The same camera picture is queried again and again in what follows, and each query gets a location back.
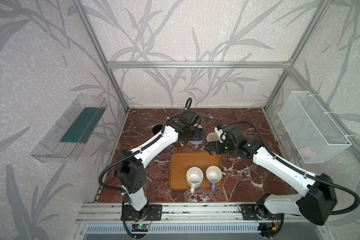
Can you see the pink object in basket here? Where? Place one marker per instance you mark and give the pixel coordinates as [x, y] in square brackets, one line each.
[306, 152]

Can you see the white mug blue handle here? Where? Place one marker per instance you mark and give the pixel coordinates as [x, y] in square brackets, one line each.
[198, 133]

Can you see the white wire mesh basket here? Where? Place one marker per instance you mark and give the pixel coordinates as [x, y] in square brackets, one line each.
[310, 125]

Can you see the black mug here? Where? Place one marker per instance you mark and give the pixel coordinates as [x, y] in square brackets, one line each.
[158, 129]

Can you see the white mug purple handle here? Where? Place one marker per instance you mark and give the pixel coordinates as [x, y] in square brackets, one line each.
[214, 176]

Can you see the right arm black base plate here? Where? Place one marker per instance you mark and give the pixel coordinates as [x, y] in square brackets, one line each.
[247, 211]

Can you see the beige patterned round coaster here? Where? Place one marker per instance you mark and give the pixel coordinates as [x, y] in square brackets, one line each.
[212, 137]

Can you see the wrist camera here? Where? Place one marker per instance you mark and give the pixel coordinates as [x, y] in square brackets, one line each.
[189, 118]
[228, 133]

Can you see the aluminium frame corner post left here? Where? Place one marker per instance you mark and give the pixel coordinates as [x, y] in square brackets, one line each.
[93, 39]

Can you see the aluminium frame corner post right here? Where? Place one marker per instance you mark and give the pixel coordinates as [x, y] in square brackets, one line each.
[314, 22]

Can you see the aluminium frame corner post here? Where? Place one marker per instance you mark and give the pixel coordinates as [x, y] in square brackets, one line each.
[93, 39]
[314, 22]

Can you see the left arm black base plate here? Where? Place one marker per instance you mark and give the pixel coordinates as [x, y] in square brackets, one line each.
[150, 212]

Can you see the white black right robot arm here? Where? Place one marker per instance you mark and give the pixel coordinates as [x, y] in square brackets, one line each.
[313, 200]

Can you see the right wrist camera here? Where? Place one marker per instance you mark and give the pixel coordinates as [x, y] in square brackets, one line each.
[228, 133]

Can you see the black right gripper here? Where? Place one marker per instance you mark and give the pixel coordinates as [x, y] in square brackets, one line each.
[214, 146]

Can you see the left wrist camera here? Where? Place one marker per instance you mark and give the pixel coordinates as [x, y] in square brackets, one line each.
[189, 118]

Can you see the white mug cream handle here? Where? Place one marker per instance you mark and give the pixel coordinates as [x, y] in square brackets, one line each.
[194, 178]

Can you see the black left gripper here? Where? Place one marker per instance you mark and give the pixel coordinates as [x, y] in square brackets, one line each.
[193, 141]

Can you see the green circuit board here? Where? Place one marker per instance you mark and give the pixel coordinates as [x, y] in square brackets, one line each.
[140, 227]

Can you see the aluminium front rail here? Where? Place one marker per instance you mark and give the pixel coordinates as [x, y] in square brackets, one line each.
[214, 212]

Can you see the grey round felt coaster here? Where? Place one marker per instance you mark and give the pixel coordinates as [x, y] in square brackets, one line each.
[196, 142]

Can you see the aluminium frame back crossbar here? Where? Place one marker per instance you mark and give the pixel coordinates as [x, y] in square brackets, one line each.
[240, 65]

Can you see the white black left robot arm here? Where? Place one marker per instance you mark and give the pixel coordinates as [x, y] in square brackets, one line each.
[130, 169]

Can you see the clear plastic wall bin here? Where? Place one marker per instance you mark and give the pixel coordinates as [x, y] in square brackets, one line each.
[67, 138]

